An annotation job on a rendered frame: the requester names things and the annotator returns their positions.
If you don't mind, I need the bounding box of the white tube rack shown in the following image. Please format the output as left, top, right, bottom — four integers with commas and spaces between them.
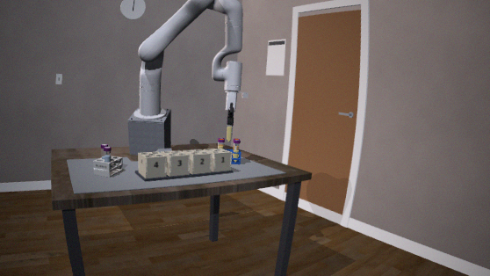
93, 156, 123, 178

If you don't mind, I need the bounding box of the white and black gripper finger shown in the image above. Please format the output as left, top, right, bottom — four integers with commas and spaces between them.
227, 103, 234, 126

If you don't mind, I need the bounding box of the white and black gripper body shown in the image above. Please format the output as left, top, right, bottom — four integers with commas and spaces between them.
225, 91, 238, 111

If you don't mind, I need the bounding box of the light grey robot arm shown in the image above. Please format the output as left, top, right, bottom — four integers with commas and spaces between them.
133, 0, 243, 120

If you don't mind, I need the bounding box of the grey bench mat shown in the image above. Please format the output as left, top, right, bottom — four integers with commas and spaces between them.
67, 157, 286, 194

